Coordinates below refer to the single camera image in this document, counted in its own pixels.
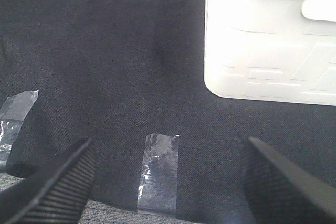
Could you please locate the black table cloth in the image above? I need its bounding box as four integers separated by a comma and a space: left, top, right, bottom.
1, 0, 335, 223

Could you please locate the white plastic storage box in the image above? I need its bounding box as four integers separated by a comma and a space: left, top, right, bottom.
204, 0, 335, 106

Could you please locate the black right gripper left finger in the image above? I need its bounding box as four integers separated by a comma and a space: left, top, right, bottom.
1, 139, 96, 223

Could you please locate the clear tape strip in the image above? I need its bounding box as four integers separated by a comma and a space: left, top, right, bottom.
137, 133, 180, 217
1, 90, 39, 173

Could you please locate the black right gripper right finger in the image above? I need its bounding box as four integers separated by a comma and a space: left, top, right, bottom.
243, 137, 335, 223

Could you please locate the left clear tape strip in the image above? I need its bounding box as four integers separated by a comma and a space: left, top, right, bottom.
1, 90, 39, 173

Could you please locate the centre clear tape strip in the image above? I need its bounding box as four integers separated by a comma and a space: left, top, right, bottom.
137, 133, 180, 217

